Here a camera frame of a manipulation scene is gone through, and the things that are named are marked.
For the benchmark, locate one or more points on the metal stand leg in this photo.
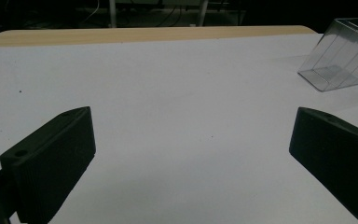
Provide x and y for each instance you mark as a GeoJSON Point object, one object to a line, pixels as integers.
{"type": "Point", "coordinates": [203, 12]}
{"type": "Point", "coordinates": [112, 13]}

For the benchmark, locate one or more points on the clear plastic box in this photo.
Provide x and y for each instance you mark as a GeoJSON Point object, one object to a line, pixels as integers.
{"type": "Point", "coordinates": [338, 59]}

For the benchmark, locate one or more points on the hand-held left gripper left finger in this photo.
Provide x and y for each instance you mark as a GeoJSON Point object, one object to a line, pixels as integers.
{"type": "Point", "coordinates": [52, 161]}

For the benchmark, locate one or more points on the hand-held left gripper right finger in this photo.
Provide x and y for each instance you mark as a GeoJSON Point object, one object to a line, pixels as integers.
{"type": "Point", "coordinates": [335, 155]}

